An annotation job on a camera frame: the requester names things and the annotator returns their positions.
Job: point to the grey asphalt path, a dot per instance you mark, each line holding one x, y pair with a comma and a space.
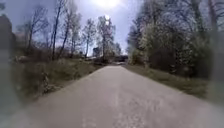
113, 100

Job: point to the row of trees and bushes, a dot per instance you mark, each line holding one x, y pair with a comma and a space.
170, 43

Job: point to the grass verge along trees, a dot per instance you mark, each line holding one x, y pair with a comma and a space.
170, 80

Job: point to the distant bridge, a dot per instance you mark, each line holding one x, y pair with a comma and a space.
120, 58

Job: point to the grass verge with dry leaves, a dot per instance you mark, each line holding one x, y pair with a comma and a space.
50, 75

